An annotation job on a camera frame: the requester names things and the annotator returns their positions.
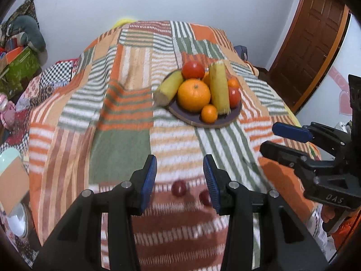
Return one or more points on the brown cardboard sheet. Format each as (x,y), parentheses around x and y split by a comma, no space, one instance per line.
(12,186)

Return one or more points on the medium tangerine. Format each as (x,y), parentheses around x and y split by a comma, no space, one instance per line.
(206,79)

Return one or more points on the large orange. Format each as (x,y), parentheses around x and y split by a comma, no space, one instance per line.
(194,95)

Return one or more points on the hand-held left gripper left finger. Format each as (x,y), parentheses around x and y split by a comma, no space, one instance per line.
(149,183)

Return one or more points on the red tomato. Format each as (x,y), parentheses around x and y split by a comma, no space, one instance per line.
(193,70)
(235,96)

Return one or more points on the orange cardboard box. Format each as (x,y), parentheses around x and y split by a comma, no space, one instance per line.
(12,55)

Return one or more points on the pale green dish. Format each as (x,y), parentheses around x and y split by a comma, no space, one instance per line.
(8,158)

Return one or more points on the small tangerine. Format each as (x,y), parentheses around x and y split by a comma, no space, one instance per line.
(209,113)
(233,82)

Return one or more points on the dark red jujube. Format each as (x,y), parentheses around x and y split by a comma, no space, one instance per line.
(178,188)
(205,197)

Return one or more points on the white heart-print wardrobe door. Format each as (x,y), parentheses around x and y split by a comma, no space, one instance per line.
(330,87)

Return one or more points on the long corn cob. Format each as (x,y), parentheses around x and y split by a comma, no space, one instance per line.
(168,89)

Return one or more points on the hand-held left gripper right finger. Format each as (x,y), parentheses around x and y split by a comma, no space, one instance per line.
(211,183)

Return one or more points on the green storage box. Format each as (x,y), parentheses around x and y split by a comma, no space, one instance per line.
(19,67)

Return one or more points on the person's right hand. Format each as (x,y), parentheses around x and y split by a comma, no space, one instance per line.
(327,214)

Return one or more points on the pink rabbit toy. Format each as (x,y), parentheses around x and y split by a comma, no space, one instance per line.
(6,110)

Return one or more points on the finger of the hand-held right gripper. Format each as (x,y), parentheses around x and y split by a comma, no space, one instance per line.
(284,153)
(290,131)

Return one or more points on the yellow corn cob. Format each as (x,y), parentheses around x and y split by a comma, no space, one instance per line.
(219,87)

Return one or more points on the dark blue chair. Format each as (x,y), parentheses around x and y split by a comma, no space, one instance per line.
(242,52)

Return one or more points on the white round bowl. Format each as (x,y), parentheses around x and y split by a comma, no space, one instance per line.
(18,220)

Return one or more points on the dark floral cushion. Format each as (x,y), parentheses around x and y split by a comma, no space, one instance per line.
(21,8)

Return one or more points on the striped patchwork blanket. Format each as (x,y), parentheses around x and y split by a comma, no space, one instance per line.
(121,110)

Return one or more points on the checkered patchwork quilt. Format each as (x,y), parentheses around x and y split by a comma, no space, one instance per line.
(48,76)

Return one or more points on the yellow cushion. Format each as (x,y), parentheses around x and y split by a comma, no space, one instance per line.
(122,22)

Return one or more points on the grey bolster pillow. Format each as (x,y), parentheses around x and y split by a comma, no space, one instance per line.
(29,32)

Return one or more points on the purple round plate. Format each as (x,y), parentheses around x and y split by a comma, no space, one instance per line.
(191,118)

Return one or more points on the brown wooden door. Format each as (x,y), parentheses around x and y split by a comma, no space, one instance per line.
(307,45)

